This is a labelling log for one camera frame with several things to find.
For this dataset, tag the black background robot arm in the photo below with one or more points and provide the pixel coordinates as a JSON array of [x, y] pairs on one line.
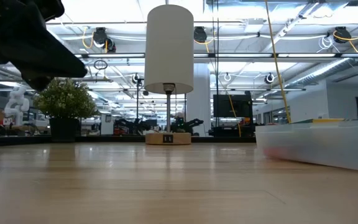
[[188, 124], [135, 126]]

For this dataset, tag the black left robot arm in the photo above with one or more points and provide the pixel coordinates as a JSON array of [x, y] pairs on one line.
[[47, 7]]

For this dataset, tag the white shade wooden base lamp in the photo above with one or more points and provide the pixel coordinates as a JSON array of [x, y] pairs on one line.
[[169, 46]]

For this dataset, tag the white robot figure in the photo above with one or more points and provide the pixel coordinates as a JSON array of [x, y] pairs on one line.
[[16, 104]]

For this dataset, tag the black monitor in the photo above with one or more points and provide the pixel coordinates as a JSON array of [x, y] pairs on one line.
[[232, 105]]

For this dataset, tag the black table frame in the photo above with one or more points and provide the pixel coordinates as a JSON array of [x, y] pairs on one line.
[[104, 139]]

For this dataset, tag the clear plastic bin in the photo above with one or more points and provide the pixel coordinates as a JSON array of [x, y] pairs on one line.
[[322, 146]]

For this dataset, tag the green potted plant black pot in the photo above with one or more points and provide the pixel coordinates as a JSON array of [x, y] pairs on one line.
[[64, 101]]

